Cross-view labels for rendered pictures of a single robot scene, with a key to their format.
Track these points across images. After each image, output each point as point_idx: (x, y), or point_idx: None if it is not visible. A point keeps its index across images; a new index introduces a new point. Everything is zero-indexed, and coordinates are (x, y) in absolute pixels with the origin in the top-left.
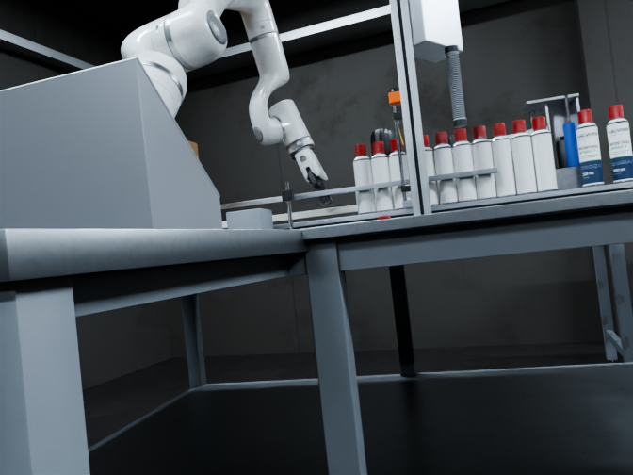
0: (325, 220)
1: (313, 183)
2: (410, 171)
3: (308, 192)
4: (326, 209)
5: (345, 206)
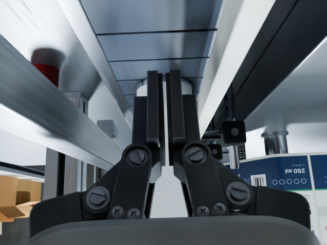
0: (62, 8)
1: (32, 215)
2: (44, 188)
3: (45, 146)
4: (221, 50)
5: (207, 93)
